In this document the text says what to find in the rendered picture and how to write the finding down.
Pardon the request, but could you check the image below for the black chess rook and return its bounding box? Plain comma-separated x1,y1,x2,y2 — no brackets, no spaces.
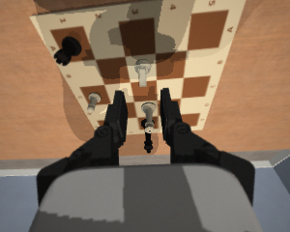
53,37,81,66

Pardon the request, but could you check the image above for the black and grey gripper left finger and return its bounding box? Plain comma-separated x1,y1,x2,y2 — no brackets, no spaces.
36,90,128,207

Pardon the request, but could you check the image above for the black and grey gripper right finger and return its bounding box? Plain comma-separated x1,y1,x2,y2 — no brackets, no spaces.
159,88,255,207

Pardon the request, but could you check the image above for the black chess king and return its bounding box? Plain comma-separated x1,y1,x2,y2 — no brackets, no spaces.
141,119,153,154

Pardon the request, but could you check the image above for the brown and cream chessboard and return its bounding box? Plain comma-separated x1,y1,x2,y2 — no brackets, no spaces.
30,0,246,134

